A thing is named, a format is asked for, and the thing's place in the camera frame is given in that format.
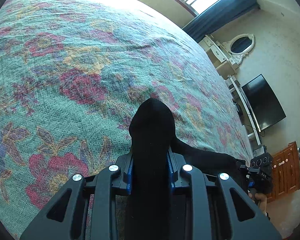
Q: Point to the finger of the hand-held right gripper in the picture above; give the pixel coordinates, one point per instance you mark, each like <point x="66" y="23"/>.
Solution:
<point x="250" y="183"/>
<point x="242" y="167"/>

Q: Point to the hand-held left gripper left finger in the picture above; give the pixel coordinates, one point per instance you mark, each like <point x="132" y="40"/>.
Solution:
<point x="130" y="173"/>

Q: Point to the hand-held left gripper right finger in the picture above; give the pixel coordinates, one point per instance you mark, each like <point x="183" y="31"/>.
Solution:
<point x="170" y="177"/>

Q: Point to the black sock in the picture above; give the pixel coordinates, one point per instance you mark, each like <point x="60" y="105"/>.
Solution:
<point x="152" y="135"/>

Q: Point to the person's right hand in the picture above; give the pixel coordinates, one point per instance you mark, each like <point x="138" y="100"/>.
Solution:
<point x="261" y="202"/>

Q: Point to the brown wooden cabinet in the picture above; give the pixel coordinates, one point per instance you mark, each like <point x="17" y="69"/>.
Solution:
<point x="287" y="170"/>

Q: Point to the black flat television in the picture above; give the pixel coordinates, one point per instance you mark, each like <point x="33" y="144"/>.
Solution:
<point x="262" y="102"/>

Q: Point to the white television stand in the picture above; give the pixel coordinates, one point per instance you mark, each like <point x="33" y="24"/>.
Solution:
<point x="242" y="97"/>

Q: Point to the floral bedspread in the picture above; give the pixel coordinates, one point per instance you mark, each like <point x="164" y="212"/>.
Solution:
<point x="65" y="80"/>

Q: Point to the cream dressing table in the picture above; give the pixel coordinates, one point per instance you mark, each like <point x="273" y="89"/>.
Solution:
<point x="216" y="53"/>

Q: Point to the oval white vanity mirror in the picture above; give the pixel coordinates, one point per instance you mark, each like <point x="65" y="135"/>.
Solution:
<point x="240" y="43"/>

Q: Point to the dark blue curtain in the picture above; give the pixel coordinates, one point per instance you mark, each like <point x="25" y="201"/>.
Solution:
<point x="215" y="15"/>

